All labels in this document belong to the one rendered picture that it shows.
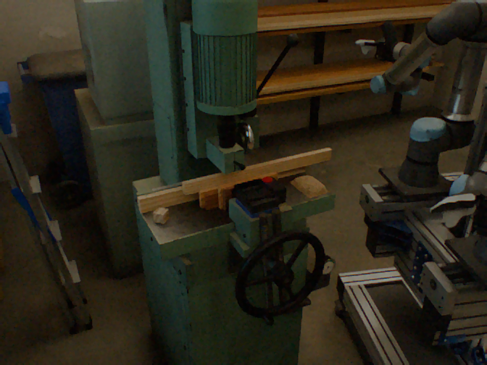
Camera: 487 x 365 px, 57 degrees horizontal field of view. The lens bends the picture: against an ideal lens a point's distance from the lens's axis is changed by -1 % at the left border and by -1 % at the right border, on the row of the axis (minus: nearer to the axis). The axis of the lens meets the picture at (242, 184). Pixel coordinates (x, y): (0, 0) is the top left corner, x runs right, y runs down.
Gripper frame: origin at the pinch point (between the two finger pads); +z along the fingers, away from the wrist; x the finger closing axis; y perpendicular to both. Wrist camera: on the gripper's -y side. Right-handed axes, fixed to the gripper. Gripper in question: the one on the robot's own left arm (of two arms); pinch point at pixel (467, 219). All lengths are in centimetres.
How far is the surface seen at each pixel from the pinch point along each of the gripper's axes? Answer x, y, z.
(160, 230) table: 75, 23, 24
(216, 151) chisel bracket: 81, 7, 0
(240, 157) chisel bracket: 75, 9, -5
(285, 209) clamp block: 56, 20, -6
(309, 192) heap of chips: 66, 24, -25
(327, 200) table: 63, 27, -29
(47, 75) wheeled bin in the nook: 249, -3, 10
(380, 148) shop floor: 213, 97, -239
